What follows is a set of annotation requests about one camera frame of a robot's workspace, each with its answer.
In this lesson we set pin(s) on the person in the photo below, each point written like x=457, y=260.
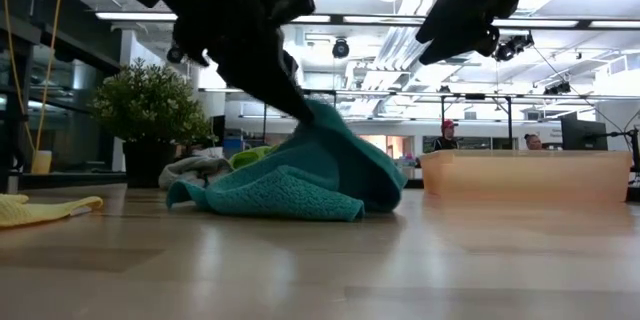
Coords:
x=533, y=142
x=446, y=137

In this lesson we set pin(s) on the black overhead light bar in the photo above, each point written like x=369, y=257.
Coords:
x=380, y=19

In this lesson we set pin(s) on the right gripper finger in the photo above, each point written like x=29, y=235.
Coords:
x=460, y=40

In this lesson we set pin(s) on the black computer monitor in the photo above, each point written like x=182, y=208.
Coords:
x=582, y=136

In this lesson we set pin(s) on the pale yellow cup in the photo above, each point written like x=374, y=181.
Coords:
x=42, y=162

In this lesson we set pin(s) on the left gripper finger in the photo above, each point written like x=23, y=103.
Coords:
x=270, y=85

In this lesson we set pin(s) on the grey waffle-weave towel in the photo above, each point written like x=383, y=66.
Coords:
x=192, y=170

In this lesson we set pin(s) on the black ceiling spotlight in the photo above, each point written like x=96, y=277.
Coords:
x=174, y=55
x=340, y=48

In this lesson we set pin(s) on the yellow microfiber towel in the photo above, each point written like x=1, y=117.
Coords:
x=35, y=211

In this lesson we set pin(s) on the green potted plant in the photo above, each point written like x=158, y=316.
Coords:
x=147, y=105

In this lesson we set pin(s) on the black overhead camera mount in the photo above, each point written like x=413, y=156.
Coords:
x=515, y=46

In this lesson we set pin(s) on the teal microfiber towel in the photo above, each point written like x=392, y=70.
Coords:
x=310, y=180

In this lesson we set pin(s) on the green microfiber towel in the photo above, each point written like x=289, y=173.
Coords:
x=247, y=157

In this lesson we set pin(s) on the orange plastic bin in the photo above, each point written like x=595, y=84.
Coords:
x=525, y=175

